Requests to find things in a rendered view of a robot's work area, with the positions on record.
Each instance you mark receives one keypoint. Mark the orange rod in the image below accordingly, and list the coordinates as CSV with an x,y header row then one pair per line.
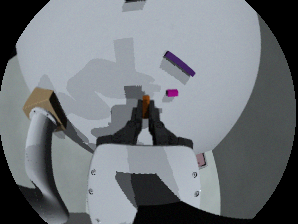
x,y
146,101

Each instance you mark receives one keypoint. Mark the purple rod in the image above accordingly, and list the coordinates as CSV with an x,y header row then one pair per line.
x,y
179,62

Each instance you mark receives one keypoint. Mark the small magenta block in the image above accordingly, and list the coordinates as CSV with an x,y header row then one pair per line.
x,y
172,92

